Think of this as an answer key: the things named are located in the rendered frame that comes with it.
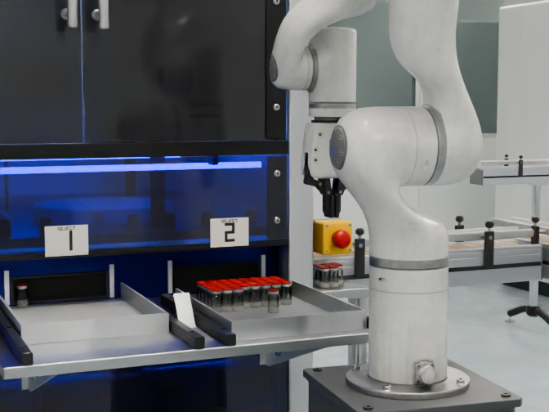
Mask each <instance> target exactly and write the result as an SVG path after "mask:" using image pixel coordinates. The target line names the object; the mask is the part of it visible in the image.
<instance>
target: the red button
mask: <svg viewBox="0 0 549 412"><path fill-rule="evenodd" d="M332 242H333V245H334V246H335V247H337V248H340V249H345V248H347V247H348V246H349V245H350V242H351V237H350V234H349V233H348V232H347V231H344V230H338V231H336V232H335V233H334V234H333V237H332Z"/></svg>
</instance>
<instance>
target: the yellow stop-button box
mask: <svg viewBox="0 0 549 412"><path fill-rule="evenodd" d="M338 230H344V231H347V232H348V233H349V234H350V237H351V242H350V245H349V246H348V247H347V248H345V249H340V248H337V247H335V246H334V245H333V242H332V237H333V234H334V233H335V232H336V231H338ZM313 252H315V253H319V254H322V255H334V254H348V253H352V222H351V221H347V220H343V219H340V218H325V219H314V221H313Z"/></svg>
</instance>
